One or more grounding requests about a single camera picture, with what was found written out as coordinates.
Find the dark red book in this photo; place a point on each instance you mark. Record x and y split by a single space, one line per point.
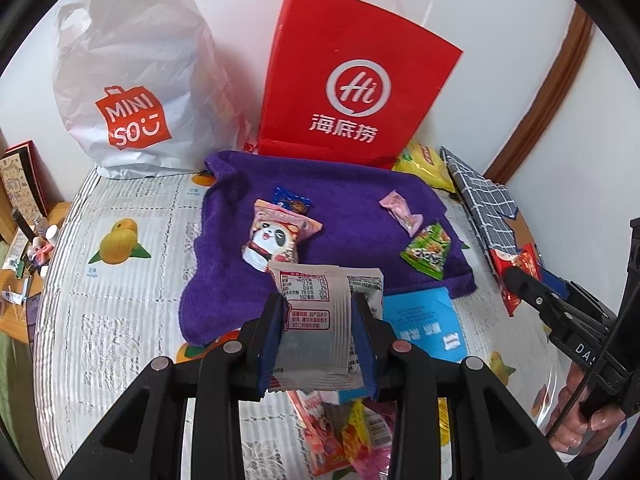
40 175

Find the white plastic shopping bag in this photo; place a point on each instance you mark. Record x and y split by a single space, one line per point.
135 35

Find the fruit print tablecloth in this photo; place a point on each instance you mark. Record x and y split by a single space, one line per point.
125 310

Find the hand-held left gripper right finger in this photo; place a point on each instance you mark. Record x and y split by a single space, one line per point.
364 350

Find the red paper bag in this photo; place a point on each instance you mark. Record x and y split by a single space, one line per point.
350 50

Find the small red snack packet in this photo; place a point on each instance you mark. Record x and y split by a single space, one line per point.
520 260

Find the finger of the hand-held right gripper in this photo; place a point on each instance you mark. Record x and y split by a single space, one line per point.
535 295
557 285

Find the green bedsheet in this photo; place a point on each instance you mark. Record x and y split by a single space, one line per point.
12 385

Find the long red snack packet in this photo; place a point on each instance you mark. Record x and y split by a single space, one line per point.
320 430

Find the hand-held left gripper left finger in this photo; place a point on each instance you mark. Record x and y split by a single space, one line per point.
267 345

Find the blue tissue box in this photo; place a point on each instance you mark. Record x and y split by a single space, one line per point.
425 320

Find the purple smartphone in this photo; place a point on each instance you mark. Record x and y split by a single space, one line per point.
36 310

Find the green snack packet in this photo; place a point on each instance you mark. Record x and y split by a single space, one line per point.
427 252

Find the pink candy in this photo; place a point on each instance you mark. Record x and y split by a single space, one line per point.
400 210

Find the yellow snack bag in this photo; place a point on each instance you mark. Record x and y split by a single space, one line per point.
425 167

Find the pink panda snack packet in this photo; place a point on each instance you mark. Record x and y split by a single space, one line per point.
280 235

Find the silver snack packet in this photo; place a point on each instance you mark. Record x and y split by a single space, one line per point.
315 320

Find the person's right hand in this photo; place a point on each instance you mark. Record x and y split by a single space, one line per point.
570 432

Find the yellow candy packet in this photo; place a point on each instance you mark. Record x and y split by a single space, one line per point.
356 435

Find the brown wooden door frame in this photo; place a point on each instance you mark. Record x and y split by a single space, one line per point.
560 70

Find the purple towel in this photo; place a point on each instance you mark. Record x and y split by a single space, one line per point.
350 210

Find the patterned notebook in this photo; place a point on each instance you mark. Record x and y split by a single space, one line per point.
20 190

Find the pile of small cosmetics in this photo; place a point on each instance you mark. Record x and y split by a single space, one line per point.
35 250

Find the blue snack packet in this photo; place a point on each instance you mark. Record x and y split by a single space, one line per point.
295 202

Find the wooden nightstand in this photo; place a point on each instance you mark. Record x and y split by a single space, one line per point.
15 320

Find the grey checkered cloth bag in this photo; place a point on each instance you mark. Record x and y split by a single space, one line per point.
480 195

